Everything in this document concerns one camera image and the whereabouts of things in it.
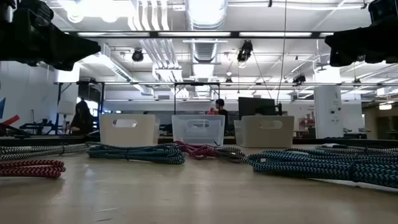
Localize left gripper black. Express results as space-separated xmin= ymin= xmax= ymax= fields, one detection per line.
xmin=0 ymin=18 xmax=102 ymax=72

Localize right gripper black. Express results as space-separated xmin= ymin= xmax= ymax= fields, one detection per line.
xmin=325 ymin=18 xmax=398 ymax=68

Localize black white braided cable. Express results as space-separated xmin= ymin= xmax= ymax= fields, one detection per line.
xmin=315 ymin=144 xmax=398 ymax=157
xmin=0 ymin=142 xmax=91 ymax=161
xmin=213 ymin=146 xmax=249 ymax=164

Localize red white braided cable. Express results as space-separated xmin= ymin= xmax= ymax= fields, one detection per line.
xmin=0 ymin=159 xmax=67 ymax=179

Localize blue black braided cable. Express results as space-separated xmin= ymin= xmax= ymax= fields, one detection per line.
xmin=246 ymin=148 xmax=398 ymax=189

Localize teal black braided cable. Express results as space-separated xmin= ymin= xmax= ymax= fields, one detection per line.
xmin=86 ymin=142 xmax=187 ymax=165

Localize white strip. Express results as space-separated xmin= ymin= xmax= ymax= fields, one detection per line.
xmin=310 ymin=177 xmax=398 ymax=193

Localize dark red braided cable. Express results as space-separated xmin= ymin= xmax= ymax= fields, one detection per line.
xmin=174 ymin=141 xmax=218 ymax=161

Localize white lampshade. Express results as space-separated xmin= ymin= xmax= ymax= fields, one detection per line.
xmin=57 ymin=100 xmax=76 ymax=116

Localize white square pillar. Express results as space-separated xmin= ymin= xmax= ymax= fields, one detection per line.
xmin=313 ymin=85 xmax=343 ymax=139

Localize person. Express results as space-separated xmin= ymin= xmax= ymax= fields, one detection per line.
xmin=68 ymin=99 xmax=95 ymax=136
xmin=214 ymin=98 xmax=229 ymax=133

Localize black workbench equipment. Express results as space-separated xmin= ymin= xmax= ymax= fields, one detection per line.
xmin=19 ymin=118 xmax=60 ymax=135

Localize red padded object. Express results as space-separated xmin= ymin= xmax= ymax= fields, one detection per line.
xmin=2 ymin=114 xmax=21 ymax=126

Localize white plastic bin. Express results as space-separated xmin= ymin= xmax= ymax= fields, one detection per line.
xmin=99 ymin=113 xmax=157 ymax=147
xmin=234 ymin=115 xmax=295 ymax=148

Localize black computer monitor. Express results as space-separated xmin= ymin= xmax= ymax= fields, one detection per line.
xmin=238 ymin=96 xmax=277 ymax=120

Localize clear plastic bin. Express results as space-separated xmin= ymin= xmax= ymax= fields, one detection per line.
xmin=171 ymin=114 xmax=226 ymax=146

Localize black metal frame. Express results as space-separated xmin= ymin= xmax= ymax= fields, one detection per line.
xmin=173 ymin=82 xmax=221 ymax=116
xmin=57 ymin=81 xmax=106 ymax=135

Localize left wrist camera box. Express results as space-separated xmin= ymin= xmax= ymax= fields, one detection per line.
xmin=14 ymin=0 xmax=55 ymax=25

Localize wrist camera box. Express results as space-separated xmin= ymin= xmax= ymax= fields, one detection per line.
xmin=14 ymin=0 xmax=55 ymax=25
xmin=368 ymin=0 xmax=398 ymax=24

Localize thin hanging cable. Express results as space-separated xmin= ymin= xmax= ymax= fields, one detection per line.
xmin=275 ymin=0 xmax=287 ymax=103

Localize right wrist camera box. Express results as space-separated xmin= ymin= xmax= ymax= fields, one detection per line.
xmin=368 ymin=0 xmax=398 ymax=24

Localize black table edge rail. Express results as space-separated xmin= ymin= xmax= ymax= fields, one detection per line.
xmin=0 ymin=135 xmax=398 ymax=149

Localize black hanging overhead camera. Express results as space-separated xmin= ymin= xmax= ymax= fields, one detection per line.
xmin=237 ymin=40 xmax=254 ymax=63

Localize silver ventilation duct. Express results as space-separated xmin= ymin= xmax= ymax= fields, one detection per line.
xmin=185 ymin=0 xmax=228 ymax=65

